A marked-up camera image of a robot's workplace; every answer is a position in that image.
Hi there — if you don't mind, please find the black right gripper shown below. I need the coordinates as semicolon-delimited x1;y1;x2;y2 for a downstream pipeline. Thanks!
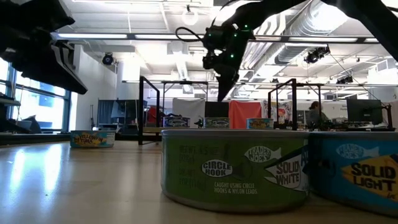
216;55;246;102

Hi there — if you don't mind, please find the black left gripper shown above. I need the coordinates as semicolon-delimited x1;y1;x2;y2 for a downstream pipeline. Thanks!
0;30;88;95

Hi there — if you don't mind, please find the green tuna can gold lid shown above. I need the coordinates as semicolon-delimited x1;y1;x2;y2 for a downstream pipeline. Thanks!
204;116;231;129

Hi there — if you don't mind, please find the light blue yellowfin tuna can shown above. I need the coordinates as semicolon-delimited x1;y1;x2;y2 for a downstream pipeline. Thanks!
246;118;275;130
70;129;116;149
307;132;398;218

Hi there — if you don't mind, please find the dark blue skipjack tuna can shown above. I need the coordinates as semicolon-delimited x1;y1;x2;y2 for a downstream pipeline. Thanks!
163;116;191;128

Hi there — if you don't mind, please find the green tuna can silver lid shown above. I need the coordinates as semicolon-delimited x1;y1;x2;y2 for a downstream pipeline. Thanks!
160;129;311;215

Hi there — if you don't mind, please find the black square screen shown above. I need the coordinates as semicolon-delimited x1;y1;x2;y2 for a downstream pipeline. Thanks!
204;101;230;119

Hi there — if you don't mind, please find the orange hanging cloth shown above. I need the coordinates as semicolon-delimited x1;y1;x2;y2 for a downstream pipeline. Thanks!
229;100;262;130

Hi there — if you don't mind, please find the large window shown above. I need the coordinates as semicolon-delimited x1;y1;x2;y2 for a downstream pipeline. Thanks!
0;58;73;131

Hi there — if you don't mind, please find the round black ceiling spotlight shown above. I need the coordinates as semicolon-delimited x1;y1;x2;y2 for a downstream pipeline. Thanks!
101;52;115;66

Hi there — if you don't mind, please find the white hanging cloth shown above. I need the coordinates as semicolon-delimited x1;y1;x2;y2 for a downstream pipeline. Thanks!
172;98;206;128

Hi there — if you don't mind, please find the dark blue partition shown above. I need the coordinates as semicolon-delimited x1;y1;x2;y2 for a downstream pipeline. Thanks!
97;98;141;132

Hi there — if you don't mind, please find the colourful printed cloth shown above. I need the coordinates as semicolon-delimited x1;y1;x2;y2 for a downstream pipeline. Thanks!
262;100;293;125

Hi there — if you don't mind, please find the round white ceiling lamp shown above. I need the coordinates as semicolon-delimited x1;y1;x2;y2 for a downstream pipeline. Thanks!
181;7;200;27

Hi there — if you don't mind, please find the red cloth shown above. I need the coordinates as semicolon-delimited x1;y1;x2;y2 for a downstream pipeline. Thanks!
146;105;160;125

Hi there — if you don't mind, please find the person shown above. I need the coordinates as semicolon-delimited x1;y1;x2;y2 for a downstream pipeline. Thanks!
306;101;330;130

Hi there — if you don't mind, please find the black ceiling stage light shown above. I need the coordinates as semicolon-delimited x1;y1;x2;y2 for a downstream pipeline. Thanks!
303;45;331;65
335;74;354;85

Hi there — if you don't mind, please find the cluttered background workbench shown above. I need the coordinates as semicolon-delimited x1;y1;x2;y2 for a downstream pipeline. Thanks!
297;119;396;133

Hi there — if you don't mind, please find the black background monitor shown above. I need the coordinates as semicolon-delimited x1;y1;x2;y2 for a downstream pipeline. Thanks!
346;98;384;126

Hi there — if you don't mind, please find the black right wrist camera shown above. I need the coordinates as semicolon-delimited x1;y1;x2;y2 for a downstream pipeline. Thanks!
201;52;220;72

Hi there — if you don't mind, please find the black background table frame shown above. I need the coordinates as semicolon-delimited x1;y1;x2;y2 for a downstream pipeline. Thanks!
160;80;210;105

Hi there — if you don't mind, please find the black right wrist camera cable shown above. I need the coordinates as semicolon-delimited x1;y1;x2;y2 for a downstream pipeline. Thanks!
175;26;208;44

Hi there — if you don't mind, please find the black aluminium table frame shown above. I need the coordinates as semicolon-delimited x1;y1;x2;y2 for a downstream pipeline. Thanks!
0;132;162;146

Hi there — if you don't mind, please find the large silver ventilation duct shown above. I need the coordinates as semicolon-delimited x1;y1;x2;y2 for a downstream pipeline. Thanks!
273;0;349;65

